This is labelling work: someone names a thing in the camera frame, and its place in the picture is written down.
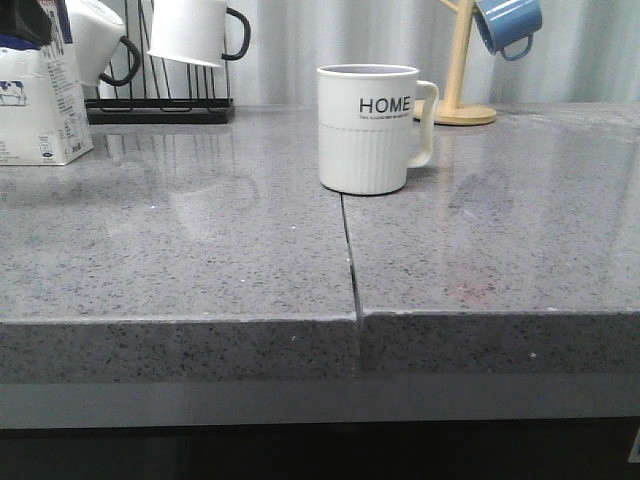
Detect wooden mug tree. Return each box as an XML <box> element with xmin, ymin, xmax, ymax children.
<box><xmin>435</xmin><ymin>0</ymin><xmax>497</xmax><ymax>127</ymax></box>

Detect white mug black handle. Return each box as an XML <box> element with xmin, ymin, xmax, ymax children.
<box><xmin>66</xmin><ymin>0</ymin><xmax>142</xmax><ymax>87</ymax></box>
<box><xmin>147</xmin><ymin>0</ymin><xmax>252</xmax><ymax>68</ymax></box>

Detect white mug black handle left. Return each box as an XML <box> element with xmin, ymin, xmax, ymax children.
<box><xmin>66</xmin><ymin>0</ymin><xmax>142</xmax><ymax>87</ymax></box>

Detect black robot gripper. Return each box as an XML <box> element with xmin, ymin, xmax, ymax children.
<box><xmin>1</xmin><ymin>0</ymin><xmax>52</xmax><ymax>46</ymax></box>

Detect black wire mug rack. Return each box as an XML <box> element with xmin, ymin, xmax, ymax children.
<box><xmin>83</xmin><ymin>1</ymin><xmax>235</xmax><ymax>124</ymax></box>

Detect white mug black handle right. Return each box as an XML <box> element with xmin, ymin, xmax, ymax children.
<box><xmin>147</xmin><ymin>0</ymin><xmax>252</xmax><ymax>68</ymax></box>

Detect white HOME mug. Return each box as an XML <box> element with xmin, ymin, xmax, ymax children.
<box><xmin>317</xmin><ymin>64</ymin><xmax>439</xmax><ymax>195</ymax></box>

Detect white and blue milk carton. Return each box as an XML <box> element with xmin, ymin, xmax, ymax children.
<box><xmin>1</xmin><ymin>1</ymin><xmax>94</xmax><ymax>166</ymax></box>

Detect blue enamel mug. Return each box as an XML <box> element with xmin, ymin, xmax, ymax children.
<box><xmin>474</xmin><ymin>0</ymin><xmax>543</xmax><ymax>61</ymax></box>

